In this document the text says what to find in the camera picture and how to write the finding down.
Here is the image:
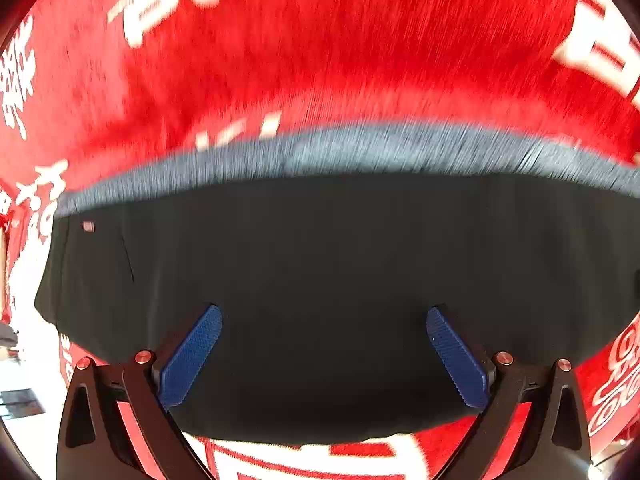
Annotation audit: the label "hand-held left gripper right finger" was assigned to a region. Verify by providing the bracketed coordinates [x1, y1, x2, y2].
[425, 304, 594, 480]

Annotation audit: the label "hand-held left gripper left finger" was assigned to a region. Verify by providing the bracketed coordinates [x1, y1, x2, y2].
[56, 304, 223, 480]

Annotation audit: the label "black pants with patterned waistband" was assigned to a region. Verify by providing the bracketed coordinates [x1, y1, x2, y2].
[34, 122, 640, 446]

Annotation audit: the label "red printed blanket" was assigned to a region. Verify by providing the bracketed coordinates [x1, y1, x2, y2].
[0, 0, 640, 480]

